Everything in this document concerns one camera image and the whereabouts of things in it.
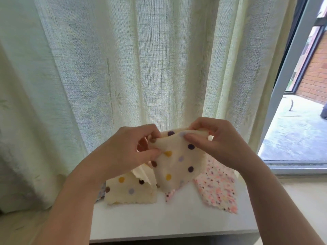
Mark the white linen curtain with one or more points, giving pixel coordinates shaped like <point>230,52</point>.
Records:
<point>153,53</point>

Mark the white sliding door frame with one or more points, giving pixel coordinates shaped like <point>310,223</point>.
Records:
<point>283,84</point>

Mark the person's left forearm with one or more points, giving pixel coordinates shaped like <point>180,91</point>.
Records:
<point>66,209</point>

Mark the pile of grey cloths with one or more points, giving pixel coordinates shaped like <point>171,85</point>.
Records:
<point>100,192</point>

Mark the white table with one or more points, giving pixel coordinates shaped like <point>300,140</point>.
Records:
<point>179,216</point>

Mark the person's left hand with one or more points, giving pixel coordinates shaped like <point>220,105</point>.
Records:
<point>120,153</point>

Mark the dark balcony window frame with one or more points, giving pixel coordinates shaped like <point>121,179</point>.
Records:
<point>306,58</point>

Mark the person's right forearm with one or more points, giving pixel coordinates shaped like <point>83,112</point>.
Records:
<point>286,206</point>

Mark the person's right hand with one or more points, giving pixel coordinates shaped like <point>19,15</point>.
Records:
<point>227,145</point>

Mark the pink floral cloths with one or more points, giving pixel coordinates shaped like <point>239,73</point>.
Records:
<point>219,188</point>

